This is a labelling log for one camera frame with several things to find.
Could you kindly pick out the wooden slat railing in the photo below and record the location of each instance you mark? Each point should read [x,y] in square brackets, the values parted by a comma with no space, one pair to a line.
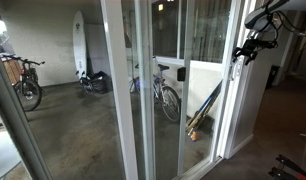
[11,70]

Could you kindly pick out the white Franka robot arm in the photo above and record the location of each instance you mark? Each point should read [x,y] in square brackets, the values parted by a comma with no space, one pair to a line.
[286,10]

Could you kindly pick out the white door sill track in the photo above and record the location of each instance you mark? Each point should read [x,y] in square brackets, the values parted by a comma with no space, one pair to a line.
[199,170]

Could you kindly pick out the white door jamb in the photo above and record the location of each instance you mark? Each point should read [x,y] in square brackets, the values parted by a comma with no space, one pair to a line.
[239,113]

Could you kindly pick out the black dustpan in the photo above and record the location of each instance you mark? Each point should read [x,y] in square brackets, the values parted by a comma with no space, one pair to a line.
[208,125]

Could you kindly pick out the grey vertical post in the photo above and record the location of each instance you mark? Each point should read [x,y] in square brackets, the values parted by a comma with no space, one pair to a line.
[13,116]

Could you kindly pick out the white surfboard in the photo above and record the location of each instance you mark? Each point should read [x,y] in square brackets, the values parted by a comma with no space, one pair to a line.
[79,43]

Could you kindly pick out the blue silver bicycle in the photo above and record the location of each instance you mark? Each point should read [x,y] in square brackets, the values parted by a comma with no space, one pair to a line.
[169,101]

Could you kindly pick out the small black kids bike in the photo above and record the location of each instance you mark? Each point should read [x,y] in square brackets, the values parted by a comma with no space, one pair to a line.
[86,85]

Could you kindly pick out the small black lock box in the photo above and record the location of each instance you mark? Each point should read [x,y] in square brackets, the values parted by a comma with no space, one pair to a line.
[181,74]

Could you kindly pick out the white framed sliding glass door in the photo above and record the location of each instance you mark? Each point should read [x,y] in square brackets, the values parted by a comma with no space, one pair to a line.
[122,100]

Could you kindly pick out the orange bottle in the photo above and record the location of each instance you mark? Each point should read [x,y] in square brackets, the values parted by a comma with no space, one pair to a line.
[194,136]

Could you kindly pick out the white leaning mattress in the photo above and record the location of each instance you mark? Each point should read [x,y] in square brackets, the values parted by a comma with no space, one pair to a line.
[94,50]

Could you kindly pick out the black duffel bag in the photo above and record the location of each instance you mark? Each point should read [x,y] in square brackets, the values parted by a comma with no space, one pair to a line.
[101,81]

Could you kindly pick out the dark wall hanging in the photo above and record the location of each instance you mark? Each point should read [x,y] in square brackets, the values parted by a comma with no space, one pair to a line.
[127,40]

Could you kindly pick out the red bicycle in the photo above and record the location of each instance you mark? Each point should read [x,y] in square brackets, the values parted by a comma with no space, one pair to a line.
[28,95]

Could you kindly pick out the white screen door stile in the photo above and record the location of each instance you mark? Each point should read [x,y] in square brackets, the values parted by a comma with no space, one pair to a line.
[185,106]

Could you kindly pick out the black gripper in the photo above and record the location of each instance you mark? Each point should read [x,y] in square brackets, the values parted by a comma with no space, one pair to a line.
[261,45]

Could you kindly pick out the white framed house window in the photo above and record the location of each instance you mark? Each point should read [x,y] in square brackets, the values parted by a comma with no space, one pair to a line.
[164,30]

